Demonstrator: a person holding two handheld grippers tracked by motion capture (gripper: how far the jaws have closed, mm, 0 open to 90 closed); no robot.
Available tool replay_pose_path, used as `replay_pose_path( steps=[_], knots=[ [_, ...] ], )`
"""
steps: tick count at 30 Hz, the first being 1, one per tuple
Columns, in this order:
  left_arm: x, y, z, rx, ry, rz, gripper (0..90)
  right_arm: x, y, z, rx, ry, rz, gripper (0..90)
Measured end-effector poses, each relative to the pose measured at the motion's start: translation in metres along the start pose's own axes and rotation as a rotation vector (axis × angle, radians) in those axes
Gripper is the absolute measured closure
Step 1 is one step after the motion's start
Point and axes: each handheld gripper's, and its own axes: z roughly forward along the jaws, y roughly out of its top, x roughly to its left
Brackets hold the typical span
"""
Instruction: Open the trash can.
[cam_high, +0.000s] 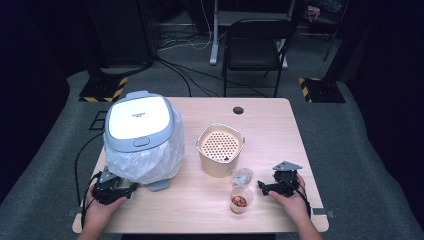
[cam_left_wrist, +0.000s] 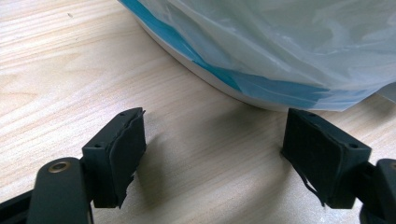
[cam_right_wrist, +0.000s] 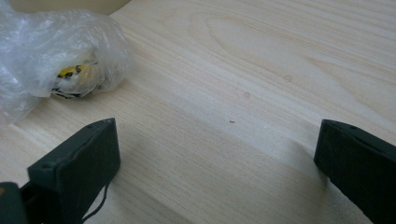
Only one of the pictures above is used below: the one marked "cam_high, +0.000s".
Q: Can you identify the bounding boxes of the person's left hand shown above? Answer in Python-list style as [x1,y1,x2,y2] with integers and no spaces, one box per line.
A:
[81,194,128,232]

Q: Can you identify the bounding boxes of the clear plastic cup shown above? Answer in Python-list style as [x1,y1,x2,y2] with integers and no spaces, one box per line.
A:
[229,185,255,215]

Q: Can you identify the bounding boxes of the white cable on floor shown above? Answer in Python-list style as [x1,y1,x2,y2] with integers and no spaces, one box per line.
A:
[156,0,214,53]

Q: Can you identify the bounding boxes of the black folding chair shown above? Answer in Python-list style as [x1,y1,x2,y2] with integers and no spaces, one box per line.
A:
[221,18,298,98]

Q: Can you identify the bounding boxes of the black cables on floor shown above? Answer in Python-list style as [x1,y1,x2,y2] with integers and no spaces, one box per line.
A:
[154,56,268,98]

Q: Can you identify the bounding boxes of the dark cabinet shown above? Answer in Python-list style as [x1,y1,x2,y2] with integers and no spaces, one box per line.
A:
[83,0,158,68]

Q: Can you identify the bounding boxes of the black floor cable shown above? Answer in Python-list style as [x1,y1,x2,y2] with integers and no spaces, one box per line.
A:
[73,132,105,208]

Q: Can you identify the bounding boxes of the person's right hand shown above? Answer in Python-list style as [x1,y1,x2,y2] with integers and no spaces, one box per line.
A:
[268,173,313,225]

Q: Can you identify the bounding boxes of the white plastic bin bag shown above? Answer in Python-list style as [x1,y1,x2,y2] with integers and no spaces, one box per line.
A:
[103,106,186,186]

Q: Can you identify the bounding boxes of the grey pedal trash bin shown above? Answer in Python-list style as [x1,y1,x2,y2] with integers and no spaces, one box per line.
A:
[102,89,186,193]

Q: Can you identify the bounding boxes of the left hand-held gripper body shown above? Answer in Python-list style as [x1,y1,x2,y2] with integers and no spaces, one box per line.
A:
[91,165,129,206]

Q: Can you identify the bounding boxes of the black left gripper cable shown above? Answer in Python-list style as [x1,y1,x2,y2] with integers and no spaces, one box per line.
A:
[79,171,103,231]

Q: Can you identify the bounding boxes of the white desk frame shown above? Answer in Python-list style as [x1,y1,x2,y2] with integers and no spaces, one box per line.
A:
[209,0,296,69]

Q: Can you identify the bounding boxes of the hazard striped stand base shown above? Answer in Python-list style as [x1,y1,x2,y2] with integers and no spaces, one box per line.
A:
[78,76,129,103]
[298,77,347,104]

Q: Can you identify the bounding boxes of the clear plastic wrap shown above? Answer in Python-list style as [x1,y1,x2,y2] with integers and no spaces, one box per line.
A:
[230,167,254,188]

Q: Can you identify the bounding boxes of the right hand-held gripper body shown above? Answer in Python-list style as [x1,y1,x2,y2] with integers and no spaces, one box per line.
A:
[271,160,304,198]

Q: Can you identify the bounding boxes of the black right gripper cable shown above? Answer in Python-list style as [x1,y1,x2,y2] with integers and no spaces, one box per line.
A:
[293,179,313,218]

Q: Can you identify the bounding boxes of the beige strainer container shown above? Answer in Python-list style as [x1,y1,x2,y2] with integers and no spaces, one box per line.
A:
[195,123,246,179]

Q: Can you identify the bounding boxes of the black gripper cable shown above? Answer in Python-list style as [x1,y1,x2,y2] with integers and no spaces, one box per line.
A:
[79,171,103,231]
[293,179,313,218]

